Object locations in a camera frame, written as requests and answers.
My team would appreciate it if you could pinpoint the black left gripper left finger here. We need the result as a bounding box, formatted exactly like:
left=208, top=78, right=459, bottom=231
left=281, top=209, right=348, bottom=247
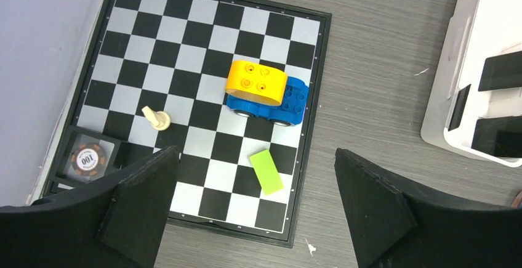
left=97, top=145, right=180, bottom=267

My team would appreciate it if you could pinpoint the green rectangular block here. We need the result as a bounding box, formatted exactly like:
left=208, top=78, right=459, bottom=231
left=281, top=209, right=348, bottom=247
left=249, top=149, right=284, bottom=195

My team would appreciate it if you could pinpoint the poker chip in case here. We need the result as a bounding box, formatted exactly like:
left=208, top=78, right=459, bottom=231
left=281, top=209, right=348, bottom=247
left=54, top=126, right=122, bottom=184

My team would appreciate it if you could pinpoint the black white chessboard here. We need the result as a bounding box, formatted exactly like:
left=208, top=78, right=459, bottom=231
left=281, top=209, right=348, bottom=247
left=44, top=0, right=332, bottom=247

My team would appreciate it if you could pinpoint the blue toy car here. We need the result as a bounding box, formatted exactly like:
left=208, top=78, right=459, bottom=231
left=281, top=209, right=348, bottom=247
left=226, top=76, right=309, bottom=126

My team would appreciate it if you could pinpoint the yellow toy brick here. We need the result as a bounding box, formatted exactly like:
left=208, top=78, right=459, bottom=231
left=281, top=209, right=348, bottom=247
left=225, top=60, right=287, bottom=106

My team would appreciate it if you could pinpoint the white plastic tray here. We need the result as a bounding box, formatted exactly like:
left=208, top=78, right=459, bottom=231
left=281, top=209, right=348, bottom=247
left=420, top=0, right=521, bottom=168

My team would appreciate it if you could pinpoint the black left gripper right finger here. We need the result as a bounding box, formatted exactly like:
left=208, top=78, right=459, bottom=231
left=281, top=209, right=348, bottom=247
left=334, top=148, right=417, bottom=267

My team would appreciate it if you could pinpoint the cream chess pawn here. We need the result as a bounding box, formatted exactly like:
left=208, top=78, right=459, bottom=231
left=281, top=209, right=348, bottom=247
left=142, top=106, right=171, bottom=131

